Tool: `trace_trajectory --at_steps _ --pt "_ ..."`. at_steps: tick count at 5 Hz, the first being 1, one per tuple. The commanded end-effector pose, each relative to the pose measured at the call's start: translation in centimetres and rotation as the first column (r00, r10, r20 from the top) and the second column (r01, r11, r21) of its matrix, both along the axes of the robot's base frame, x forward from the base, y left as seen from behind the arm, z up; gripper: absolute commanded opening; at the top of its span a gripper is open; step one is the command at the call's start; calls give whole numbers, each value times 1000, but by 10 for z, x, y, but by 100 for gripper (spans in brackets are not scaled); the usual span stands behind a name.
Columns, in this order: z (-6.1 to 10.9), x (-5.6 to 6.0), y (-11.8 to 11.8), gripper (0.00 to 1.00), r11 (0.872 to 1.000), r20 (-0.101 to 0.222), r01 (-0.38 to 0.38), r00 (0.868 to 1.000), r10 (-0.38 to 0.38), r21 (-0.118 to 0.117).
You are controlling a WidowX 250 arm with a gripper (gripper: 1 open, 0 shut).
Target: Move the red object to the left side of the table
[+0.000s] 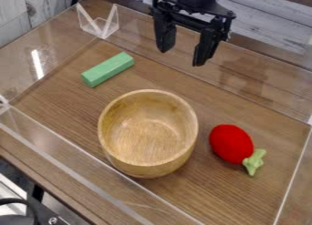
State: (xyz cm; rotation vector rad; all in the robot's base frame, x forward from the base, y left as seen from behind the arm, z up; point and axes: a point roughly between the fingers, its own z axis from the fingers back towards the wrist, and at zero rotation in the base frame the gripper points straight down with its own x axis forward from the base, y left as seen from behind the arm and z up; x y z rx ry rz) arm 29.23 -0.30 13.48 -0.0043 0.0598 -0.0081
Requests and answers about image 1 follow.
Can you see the wooden bowl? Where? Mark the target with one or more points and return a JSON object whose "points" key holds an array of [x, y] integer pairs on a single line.
{"points": [[147, 130]]}

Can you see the red plush strawberry toy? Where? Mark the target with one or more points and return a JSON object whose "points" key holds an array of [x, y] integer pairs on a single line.
{"points": [[231, 145]]}

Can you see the black metal frame with screw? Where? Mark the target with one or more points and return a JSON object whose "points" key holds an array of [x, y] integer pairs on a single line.
{"points": [[46, 217]]}

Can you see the clear acrylic corner bracket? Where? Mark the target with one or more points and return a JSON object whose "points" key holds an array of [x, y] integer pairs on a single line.
{"points": [[99, 27]]}

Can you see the green rectangular block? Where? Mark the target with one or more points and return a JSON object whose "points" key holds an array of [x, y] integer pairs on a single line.
{"points": [[107, 69]]}

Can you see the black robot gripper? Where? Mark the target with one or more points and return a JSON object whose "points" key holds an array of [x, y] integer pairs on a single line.
{"points": [[199, 15]]}

